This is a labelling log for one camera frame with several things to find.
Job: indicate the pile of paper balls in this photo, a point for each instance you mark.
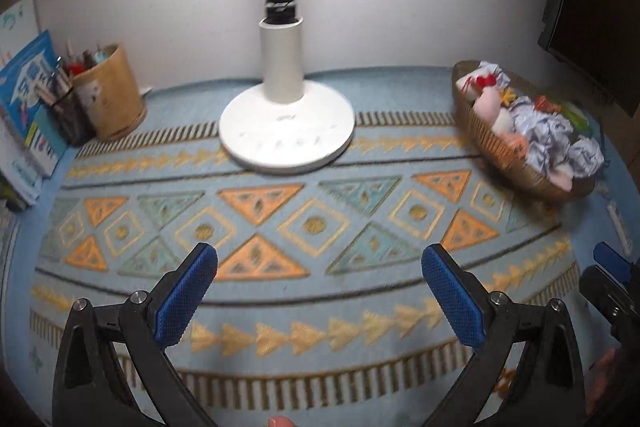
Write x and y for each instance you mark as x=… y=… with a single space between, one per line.
x=550 y=132

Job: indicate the person's left hand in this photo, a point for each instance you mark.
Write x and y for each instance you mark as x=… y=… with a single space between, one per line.
x=280 y=422

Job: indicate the golden ribbed bowl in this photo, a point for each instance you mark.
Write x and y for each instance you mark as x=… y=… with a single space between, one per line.
x=505 y=167

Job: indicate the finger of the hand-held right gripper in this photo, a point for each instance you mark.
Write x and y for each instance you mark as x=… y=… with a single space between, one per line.
x=612 y=299
x=614 y=258

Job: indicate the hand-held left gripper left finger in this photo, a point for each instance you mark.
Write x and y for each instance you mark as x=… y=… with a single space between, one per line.
x=187 y=297

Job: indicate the white plastic strip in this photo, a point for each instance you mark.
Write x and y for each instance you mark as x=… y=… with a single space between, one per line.
x=619 y=227

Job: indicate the black monitor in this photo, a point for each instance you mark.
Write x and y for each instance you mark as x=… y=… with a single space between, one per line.
x=595 y=7

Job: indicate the white plush toy yellow antlers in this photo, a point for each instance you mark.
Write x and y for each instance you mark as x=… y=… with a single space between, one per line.
x=487 y=104

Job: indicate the blue cover workbook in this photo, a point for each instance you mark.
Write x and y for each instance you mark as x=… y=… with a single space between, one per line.
x=27 y=92

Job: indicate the row of upright books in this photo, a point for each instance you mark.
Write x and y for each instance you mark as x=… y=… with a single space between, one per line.
x=15 y=177

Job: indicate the white desk lamp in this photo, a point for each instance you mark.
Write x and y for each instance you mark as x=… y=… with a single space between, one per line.
x=285 y=122

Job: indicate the bunch of pens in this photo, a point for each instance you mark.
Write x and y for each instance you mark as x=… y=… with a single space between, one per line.
x=75 y=62

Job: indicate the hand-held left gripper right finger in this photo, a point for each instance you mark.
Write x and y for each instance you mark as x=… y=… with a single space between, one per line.
x=452 y=302

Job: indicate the black mesh pen holder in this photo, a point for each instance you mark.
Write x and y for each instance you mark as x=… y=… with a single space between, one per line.
x=72 y=119

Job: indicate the blue patterned table mat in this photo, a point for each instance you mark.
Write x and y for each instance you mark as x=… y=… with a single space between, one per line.
x=310 y=287

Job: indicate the person's right hand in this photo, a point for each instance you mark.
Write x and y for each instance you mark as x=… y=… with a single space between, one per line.
x=604 y=382

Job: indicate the bamboo pen holder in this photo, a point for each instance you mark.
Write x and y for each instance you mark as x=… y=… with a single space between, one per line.
x=112 y=99

